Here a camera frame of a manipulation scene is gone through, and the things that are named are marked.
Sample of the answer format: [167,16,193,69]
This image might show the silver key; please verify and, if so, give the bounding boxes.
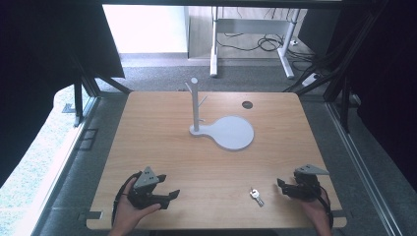
[249,187,266,207]

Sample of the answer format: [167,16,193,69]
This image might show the black metal stand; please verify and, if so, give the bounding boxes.
[282,0,391,134]
[67,53,133,128]

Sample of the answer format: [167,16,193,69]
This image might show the white power strip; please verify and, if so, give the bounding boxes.
[301,72,321,89]

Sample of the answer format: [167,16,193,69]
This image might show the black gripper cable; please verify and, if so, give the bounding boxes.
[318,185,334,229]
[110,171,143,228]

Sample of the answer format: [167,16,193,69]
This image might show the black floor cables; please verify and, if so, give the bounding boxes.
[215,8,318,72]

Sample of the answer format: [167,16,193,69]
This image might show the aluminium floor rail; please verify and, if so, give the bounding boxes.
[326,101,405,236]
[30,96,101,236]

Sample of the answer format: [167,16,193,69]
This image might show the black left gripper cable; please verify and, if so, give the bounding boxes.
[110,171,143,228]

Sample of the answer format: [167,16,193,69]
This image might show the dark floor plate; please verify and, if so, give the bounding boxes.
[77,128,99,152]

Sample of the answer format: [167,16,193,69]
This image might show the black curtain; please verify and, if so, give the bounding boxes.
[0,0,126,189]
[298,0,417,193]

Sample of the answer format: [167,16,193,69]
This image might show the grey key holder stand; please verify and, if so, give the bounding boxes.
[184,77,256,152]

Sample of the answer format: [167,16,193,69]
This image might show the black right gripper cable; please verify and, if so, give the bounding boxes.
[318,185,334,229]

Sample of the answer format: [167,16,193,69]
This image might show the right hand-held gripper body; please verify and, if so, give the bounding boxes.
[287,163,330,202]

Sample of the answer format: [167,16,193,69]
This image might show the white desk frame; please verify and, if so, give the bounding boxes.
[208,6,301,80]

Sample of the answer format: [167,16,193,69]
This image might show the person's right hand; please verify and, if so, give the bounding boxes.
[299,194,332,231]

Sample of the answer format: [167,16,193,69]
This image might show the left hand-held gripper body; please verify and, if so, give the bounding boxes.
[127,166,172,210]

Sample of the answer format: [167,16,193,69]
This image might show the person's left hand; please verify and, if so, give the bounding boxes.
[112,178,162,232]

